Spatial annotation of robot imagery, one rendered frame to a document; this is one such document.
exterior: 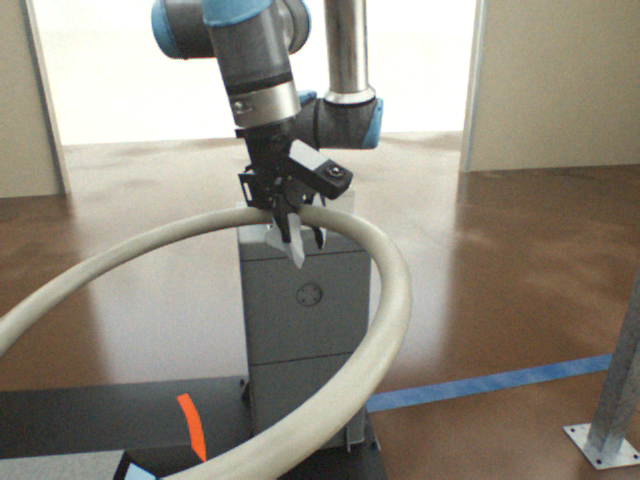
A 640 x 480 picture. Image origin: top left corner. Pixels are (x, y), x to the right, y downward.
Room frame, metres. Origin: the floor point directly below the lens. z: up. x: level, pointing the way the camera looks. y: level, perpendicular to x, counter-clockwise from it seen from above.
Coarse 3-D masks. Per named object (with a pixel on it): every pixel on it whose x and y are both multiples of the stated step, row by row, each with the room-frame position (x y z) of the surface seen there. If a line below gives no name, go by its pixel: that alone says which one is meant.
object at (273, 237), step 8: (288, 216) 0.57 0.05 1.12; (296, 216) 0.58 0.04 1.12; (296, 224) 0.58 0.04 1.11; (264, 232) 0.61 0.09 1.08; (272, 232) 0.60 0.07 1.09; (296, 232) 0.58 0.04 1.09; (272, 240) 0.60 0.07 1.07; (280, 240) 0.59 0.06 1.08; (296, 240) 0.58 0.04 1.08; (280, 248) 0.59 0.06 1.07; (288, 248) 0.57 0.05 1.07; (296, 248) 0.57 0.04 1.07; (288, 256) 0.58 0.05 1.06; (296, 256) 0.58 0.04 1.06; (304, 256) 0.59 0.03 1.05; (296, 264) 0.58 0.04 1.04
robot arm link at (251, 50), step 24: (216, 0) 0.55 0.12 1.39; (240, 0) 0.55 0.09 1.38; (264, 0) 0.56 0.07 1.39; (216, 24) 0.55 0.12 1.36; (240, 24) 0.55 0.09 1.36; (264, 24) 0.56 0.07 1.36; (288, 24) 0.61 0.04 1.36; (216, 48) 0.57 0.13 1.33; (240, 48) 0.55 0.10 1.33; (264, 48) 0.56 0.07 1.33; (288, 48) 0.64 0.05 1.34; (240, 72) 0.56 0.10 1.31; (264, 72) 0.56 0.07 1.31; (288, 72) 0.58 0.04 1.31
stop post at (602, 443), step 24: (624, 336) 1.21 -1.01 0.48; (624, 360) 1.18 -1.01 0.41; (624, 384) 1.16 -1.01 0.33; (600, 408) 1.21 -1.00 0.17; (624, 408) 1.16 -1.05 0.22; (576, 432) 1.26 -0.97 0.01; (600, 432) 1.18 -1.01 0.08; (624, 432) 1.16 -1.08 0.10; (600, 456) 1.14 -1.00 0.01; (624, 456) 1.14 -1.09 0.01
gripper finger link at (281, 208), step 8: (280, 192) 0.58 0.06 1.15; (280, 200) 0.56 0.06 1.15; (272, 208) 0.57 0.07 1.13; (280, 208) 0.56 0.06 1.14; (288, 208) 0.57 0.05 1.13; (280, 216) 0.56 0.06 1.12; (280, 224) 0.56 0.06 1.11; (288, 224) 0.57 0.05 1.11; (280, 232) 0.57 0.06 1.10; (288, 232) 0.57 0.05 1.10; (288, 240) 0.57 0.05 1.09
